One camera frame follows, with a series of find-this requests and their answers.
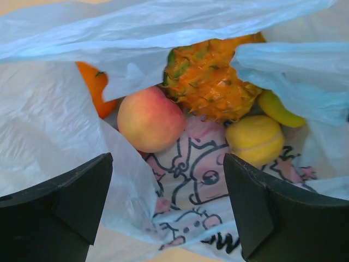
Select light blue printed plastic bag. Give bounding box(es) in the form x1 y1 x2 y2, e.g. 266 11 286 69
1 1 348 261

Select orange tangerine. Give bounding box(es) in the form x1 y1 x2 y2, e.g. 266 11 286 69
75 62 117 119

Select red yellow peach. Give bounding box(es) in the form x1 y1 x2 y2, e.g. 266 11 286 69
117 86 186 153

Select green yellow mango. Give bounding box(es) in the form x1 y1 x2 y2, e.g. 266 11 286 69
257 90 306 128

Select yellow apricot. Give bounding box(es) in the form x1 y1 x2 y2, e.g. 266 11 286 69
225 115 285 168

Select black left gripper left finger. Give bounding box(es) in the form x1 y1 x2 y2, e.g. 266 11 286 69
1 153 113 262

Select orange pineapple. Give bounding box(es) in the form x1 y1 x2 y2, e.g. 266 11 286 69
158 33 265 123

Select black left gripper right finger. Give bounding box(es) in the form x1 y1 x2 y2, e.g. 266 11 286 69
224 154 348 261

